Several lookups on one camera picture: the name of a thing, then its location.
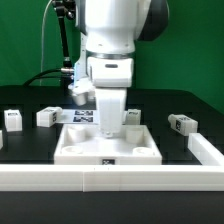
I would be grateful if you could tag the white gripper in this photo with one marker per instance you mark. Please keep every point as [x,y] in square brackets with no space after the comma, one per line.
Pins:
[111,79]

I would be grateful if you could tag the white square tabletop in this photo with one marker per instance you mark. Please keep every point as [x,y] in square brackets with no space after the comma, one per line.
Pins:
[85,145]

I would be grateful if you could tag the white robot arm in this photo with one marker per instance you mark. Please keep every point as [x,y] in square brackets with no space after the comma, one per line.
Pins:
[110,29]

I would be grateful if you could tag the AprilTag marker sheet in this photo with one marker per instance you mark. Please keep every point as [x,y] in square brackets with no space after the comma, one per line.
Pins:
[69,116]

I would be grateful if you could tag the white L-shaped obstacle fence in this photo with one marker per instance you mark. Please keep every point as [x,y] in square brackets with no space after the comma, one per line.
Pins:
[208,175]

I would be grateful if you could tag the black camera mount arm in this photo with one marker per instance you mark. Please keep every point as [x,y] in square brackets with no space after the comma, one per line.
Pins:
[65,9]

